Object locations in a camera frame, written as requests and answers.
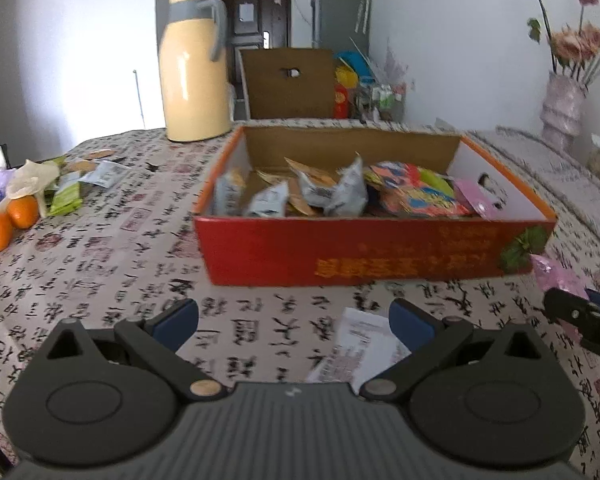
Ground red cardboard box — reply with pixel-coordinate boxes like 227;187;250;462
192;125;558;288

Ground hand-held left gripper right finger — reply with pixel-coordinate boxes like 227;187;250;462
360;299;573;403

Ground grey refrigerator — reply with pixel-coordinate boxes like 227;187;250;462
311;0;373;53

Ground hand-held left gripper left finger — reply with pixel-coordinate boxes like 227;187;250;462
17;299;224;403

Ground brown cardboard box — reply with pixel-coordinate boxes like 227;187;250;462
237;47;338;121

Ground white crumpled tissue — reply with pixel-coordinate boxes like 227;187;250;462
5;160;61;201

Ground dried pink rose bouquet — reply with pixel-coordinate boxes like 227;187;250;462
512;0;600;83

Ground pink snack packet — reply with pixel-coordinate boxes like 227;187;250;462
452;177;501;220
530;254;590;333

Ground yellow thermos jug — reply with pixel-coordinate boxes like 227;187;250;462
158;0;233;143

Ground green snack bar packet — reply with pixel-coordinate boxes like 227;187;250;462
420;169;456;198

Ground small white packet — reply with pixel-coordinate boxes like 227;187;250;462
80;162;129;188

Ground blue plastic basin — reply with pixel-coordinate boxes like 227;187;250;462
335;51;376;78

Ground thin white pole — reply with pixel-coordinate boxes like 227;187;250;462
132;70;146;131

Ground small green packet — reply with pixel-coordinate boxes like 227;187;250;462
47;182;83;216

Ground pink ceramic vase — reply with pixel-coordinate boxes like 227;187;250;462
540;71;588;151

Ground white folded umbrella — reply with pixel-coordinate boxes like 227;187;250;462
357;0;373;36

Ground red snack bag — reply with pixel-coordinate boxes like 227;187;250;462
370;161;473;217

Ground dark brown door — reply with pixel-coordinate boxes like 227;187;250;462
214;0;293;88

